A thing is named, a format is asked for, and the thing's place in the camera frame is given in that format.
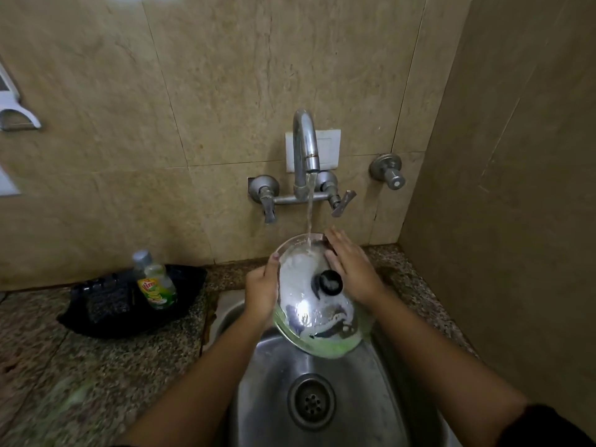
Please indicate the person's right forearm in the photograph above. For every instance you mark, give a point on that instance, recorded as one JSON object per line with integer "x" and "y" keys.
{"x": 442, "y": 367}

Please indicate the clear dish soap bottle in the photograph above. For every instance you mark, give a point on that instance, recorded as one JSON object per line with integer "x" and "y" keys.
{"x": 156, "y": 283}

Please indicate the person's left forearm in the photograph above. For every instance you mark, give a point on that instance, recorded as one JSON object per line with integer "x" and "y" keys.
{"x": 200, "y": 391}

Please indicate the person's left hand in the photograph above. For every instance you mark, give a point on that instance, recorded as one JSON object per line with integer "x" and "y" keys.
{"x": 259, "y": 293}

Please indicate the round sink drain strainer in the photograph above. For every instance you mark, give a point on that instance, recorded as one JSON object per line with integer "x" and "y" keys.
{"x": 311, "y": 401}

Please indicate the glass pot lid black knob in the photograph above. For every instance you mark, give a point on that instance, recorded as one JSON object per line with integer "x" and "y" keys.
{"x": 307, "y": 297}

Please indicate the black plastic tray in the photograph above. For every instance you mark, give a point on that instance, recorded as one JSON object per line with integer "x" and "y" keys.
{"x": 186, "y": 293}

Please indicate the white wall hook holder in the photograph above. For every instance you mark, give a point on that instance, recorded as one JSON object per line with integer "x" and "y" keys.
{"x": 11, "y": 104}

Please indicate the dark scrubbing pad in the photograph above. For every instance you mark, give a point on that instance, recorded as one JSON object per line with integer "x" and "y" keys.
{"x": 107, "y": 300}

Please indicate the white wall plate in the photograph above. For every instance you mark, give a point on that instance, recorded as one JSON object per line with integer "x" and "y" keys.
{"x": 329, "y": 146}

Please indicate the chrome wall valve knob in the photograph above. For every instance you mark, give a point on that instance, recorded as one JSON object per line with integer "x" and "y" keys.
{"x": 389, "y": 171}

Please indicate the chrome wall mixer tap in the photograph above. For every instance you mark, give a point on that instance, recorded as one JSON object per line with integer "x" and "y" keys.
{"x": 305, "y": 139}

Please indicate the stainless steel sink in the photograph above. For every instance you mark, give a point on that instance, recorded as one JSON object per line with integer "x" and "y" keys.
{"x": 270, "y": 405}

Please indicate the person's right thumb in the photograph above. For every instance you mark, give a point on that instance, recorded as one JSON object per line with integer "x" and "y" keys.
{"x": 332, "y": 262}

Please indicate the person's right hand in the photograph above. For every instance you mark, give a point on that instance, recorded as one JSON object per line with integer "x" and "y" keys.
{"x": 357, "y": 274}

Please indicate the person's left thumb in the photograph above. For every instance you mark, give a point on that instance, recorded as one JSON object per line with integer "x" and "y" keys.
{"x": 273, "y": 269}

